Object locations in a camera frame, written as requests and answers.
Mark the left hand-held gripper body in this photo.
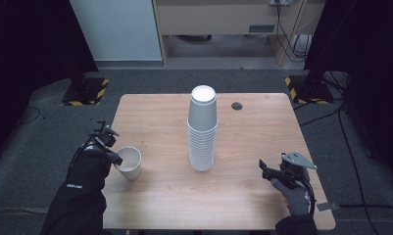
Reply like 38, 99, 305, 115
84, 120, 121, 154

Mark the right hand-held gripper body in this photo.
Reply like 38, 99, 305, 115
275, 151, 319, 190

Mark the single white paper cup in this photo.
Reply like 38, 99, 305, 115
114, 145, 143, 182

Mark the stack of white paper cups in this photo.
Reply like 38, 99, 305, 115
186, 84, 220, 173

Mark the grey tape strip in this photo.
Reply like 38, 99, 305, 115
316, 202, 341, 212

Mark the striped black stand base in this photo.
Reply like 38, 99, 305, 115
61, 76, 111, 107
284, 74, 335, 106

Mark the white panel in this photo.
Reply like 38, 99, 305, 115
69, 0, 164, 63

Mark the dark curtain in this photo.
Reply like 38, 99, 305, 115
303, 0, 393, 184
0, 0, 99, 165

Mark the grey cabinet label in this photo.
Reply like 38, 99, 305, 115
248, 23, 276, 34

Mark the wooden cabinet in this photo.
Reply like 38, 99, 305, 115
151, 0, 326, 67

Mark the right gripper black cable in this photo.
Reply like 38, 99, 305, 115
305, 180, 318, 217

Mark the long black floor cable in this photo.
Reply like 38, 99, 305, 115
337, 106, 373, 235

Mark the thin black floor cable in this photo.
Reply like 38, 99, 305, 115
16, 106, 42, 127

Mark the black cabinet cable bundle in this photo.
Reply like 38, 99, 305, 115
274, 0, 312, 64

